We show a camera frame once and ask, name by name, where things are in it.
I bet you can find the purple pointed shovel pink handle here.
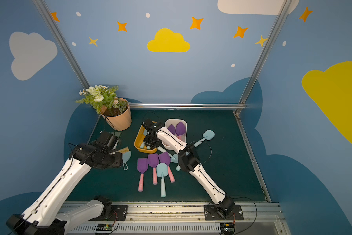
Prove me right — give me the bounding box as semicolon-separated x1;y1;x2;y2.
168;124;176;135

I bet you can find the purple square shovel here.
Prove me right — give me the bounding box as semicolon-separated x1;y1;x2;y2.
147;153;159;185
137;158;148;192
158;152;175;183

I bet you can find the white plastic storage box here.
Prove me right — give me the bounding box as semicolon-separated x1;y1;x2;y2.
159;119;187;150

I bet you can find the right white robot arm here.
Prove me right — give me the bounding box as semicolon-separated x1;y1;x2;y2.
142;119;235;215

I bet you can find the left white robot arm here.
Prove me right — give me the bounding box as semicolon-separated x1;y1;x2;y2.
6;131;123;235

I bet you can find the blue toy brush scoop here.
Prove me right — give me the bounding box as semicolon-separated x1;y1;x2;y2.
118;147;131;170

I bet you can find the blue shovel under purple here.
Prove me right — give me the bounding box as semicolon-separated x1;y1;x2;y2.
157;146;178;163

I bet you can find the blue round shovel centre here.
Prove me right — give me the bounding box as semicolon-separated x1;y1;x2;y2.
156;163;168;198

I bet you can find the potted artificial flower plant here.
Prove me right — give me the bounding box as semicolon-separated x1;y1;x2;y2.
76;85;132;131

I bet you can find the left circuit board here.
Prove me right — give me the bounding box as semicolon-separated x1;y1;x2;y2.
95;223;115;234

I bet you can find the circuit board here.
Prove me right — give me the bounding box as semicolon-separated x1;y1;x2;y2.
95;223;115;234
220;223;235;235

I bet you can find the right circuit board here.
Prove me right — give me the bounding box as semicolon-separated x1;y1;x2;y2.
220;223;235;235

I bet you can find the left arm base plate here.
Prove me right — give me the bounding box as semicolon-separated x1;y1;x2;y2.
90;204;128;221

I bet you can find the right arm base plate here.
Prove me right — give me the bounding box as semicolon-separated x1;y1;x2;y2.
203;203;244;221

